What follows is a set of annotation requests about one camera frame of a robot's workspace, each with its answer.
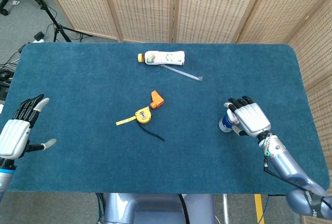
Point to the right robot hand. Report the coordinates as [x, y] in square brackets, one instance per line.
[251, 117]

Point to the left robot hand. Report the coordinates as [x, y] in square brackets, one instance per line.
[13, 137]

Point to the blue and white drink can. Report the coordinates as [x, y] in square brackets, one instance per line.
[225, 124]

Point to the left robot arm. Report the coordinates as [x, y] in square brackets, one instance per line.
[5, 176]

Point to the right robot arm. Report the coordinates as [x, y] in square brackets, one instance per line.
[285, 161]

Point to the clear plastic straw wrapper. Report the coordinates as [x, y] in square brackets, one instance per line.
[181, 72]

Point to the yellow floor tape strip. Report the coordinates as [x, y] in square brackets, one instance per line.
[259, 208]

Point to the blue table cloth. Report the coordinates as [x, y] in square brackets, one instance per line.
[103, 156]

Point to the orange plastic block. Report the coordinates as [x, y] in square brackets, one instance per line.
[157, 100]

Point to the black power adapter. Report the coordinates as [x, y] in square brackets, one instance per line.
[39, 36]

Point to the white bottle with yellow cap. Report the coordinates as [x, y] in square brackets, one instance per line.
[163, 57]

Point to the yellow tape measure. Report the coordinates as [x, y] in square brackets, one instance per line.
[144, 115]

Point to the black tripod stand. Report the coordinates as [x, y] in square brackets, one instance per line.
[55, 30]

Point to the silver robot torso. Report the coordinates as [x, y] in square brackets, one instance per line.
[155, 208]

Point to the woven wooden folding screen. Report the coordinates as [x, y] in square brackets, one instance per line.
[145, 6]

